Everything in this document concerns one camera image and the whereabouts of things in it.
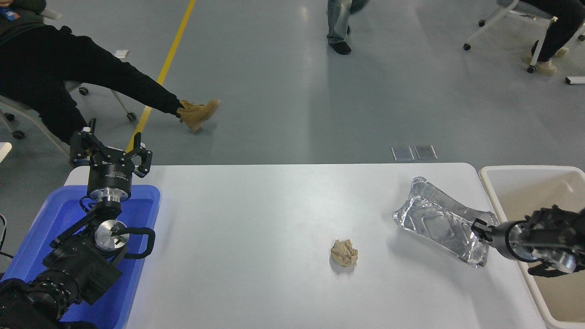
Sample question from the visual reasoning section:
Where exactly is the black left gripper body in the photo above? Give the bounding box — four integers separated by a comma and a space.
86, 149, 136, 194

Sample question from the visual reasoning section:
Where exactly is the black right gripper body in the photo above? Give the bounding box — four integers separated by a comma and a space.
490, 221, 520, 261

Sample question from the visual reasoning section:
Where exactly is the silver foil tray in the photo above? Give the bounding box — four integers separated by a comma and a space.
393, 176, 500, 268

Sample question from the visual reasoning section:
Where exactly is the grey wheeled office chair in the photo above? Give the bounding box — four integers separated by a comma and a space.
0, 8, 138, 159

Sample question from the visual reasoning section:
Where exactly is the large pale bin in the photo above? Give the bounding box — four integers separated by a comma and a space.
479, 165, 585, 329

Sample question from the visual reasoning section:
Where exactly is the blue plastic tray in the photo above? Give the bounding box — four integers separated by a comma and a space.
0, 184, 161, 329

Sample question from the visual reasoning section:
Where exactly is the crumpled tan paper ball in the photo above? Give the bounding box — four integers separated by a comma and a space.
330, 239, 358, 267

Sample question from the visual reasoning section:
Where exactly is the seated person with pale shoes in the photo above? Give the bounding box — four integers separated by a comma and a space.
522, 0, 585, 76

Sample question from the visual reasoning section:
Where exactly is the white wheeled office chair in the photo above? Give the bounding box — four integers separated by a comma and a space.
463, 0, 585, 74

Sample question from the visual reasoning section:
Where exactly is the walking person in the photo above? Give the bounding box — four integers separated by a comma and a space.
326, 0, 371, 56

